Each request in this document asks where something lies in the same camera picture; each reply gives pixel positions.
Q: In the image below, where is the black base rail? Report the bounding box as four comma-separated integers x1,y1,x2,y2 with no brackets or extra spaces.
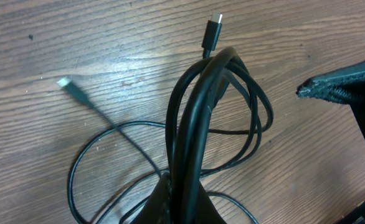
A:
334,188,365,224

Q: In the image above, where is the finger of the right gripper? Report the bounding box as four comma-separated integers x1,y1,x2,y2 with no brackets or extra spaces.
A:
296,60,365,139

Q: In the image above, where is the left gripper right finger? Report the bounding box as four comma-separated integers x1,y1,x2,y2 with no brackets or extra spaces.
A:
196,184,226,224

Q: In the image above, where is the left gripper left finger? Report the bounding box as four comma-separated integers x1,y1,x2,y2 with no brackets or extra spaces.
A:
131,173,171,224

